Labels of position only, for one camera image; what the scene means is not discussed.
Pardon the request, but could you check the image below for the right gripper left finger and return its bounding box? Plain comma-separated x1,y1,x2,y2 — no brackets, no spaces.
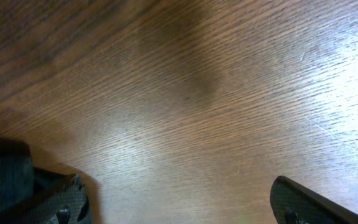
0,174,91,224

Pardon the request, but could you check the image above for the dark green t-shirt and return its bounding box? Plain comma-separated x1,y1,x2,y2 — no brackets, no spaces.
0,138,65,217

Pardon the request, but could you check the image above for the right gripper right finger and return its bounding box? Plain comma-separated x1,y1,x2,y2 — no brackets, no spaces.
270,176,358,224

